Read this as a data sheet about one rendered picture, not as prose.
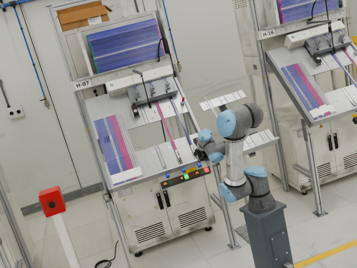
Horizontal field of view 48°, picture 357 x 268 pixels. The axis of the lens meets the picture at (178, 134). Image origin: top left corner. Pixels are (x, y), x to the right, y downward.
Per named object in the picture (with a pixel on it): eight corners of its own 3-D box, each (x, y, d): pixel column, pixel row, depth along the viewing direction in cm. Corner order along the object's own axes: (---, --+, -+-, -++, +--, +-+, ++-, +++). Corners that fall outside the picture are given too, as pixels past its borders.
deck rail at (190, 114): (211, 160, 269) (212, 156, 263) (208, 161, 268) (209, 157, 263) (175, 78, 300) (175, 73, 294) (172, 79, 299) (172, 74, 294)
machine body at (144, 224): (218, 229, 313) (200, 157, 296) (132, 261, 299) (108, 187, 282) (193, 199, 374) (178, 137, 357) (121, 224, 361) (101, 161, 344)
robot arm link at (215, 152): (231, 152, 218) (221, 136, 223) (213, 159, 215) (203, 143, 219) (227, 159, 225) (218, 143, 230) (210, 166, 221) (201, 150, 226)
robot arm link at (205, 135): (203, 142, 218) (196, 130, 222) (201, 151, 228) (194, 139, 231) (215, 137, 220) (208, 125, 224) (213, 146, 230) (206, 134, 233)
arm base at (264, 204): (281, 204, 216) (279, 188, 213) (260, 216, 210) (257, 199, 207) (263, 197, 229) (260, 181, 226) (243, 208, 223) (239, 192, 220)
